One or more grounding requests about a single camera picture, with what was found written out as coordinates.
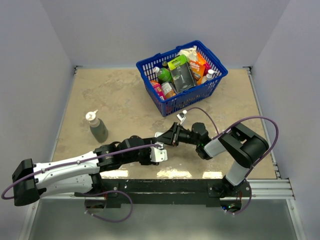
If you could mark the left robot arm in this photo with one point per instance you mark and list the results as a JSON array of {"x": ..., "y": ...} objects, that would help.
[{"x": 80, "y": 174}]

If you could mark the dark green sauce bottle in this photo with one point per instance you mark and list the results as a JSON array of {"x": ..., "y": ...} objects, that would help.
[{"x": 97, "y": 126}]

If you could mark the white pump bottle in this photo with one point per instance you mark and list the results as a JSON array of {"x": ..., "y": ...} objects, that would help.
[{"x": 208, "y": 76}]

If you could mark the orange razor pack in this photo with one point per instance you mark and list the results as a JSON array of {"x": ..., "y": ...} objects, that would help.
[{"x": 198, "y": 68}]

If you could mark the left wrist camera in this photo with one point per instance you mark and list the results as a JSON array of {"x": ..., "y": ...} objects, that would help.
[{"x": 158, "y": 153}]

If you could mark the dark small bottle cap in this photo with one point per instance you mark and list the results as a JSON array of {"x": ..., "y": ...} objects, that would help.
[{"x": 165, "y": 64}]

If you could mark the white remote control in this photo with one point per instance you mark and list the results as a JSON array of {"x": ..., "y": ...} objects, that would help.
[{"x": 157, "y": 134}]

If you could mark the blue plastic shopping basket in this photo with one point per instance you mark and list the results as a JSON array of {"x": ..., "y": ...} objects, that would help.
[{"x": 188, "y": 97}]

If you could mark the pink box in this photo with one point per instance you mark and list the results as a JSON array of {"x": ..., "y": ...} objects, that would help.
[{"x": 158, "y": 89}]

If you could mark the green grey razor box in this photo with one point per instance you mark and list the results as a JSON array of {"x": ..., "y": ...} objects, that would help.
[{"x": 182, "y": 74}]

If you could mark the beige paper bag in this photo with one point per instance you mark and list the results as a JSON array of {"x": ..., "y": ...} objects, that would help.
[{"x": 191, "y": 53}]

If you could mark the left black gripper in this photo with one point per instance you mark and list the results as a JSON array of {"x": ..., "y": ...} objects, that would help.
[{"x": 148, "y": 159}]

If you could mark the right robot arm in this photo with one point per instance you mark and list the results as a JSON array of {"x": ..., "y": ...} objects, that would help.
[{"x": 243, "y": 144}]

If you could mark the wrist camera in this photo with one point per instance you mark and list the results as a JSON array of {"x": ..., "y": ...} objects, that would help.
[
  {"x": 182, "y": 117},
  {"x": 158, "y": 153}
]

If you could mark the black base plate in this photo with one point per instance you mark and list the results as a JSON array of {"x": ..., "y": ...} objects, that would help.
[{"x": 208, "y": 192}]

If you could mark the brown labelled jar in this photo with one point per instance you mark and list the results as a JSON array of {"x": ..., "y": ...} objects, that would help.
[{"x": 168, "y": 89}]

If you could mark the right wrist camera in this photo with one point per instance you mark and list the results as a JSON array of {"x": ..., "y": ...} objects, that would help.
[{"x": 182, "y": 117}]

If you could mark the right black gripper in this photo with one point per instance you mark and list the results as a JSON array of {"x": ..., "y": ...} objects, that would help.
[{"x": 168, "y": 137}]

